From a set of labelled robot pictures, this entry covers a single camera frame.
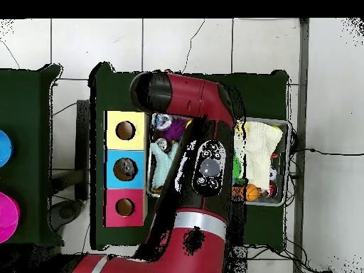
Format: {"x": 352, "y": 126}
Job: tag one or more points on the magenta round disc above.
{"x": 7, "y": 217}

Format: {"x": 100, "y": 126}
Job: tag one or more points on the small toy soccer ball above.
{"x": 273, "y": 173}

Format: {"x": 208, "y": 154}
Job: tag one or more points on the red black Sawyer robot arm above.
{"x": 187, "y": 93}

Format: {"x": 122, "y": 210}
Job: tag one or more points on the clear mesh bin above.
{"x": 280, "y": 199}

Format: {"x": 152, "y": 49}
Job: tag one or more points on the purple spiky ball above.
{"x": 175, "y": 130}

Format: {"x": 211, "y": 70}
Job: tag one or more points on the yellow plush duck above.
{"x": 242, "y": 127}

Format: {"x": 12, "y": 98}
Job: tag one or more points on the blue round disc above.
{"x": 4, "y": 148}

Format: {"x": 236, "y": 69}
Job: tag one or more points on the cream waffle cloth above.
{"x": 258, "y": 148}

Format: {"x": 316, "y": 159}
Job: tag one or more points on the mint green waffle cloth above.
{"x": 162, "y": 165}

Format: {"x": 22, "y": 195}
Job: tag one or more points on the wooden box with three holes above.
{"x": 126, "y": 142}

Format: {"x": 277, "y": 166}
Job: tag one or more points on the dark green table cloth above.
{"x": 256, "y": 93}
{"x": 25, "y": 128}

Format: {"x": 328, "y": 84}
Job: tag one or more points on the green rubber koosh ball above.
{"x": 236, "y": 167}

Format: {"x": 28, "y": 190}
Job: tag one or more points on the orange toy basketball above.
{"x": 252, "y": 192}

